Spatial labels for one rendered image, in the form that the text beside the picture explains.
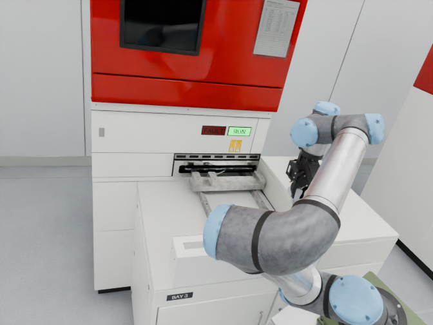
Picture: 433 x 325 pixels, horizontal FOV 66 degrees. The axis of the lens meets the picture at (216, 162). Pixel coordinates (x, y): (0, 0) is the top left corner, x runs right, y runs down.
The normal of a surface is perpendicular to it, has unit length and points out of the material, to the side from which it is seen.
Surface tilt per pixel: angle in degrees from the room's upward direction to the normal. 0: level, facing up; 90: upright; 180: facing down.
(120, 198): 90
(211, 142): 90
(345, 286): 41
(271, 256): 77
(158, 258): 0
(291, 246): 55
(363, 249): 90
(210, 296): 90
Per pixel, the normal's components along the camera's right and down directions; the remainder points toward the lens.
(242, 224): -0.48, -0.59
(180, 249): 0.17, -0.86
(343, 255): 0.28, 0.51
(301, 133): -0.61, 0.30
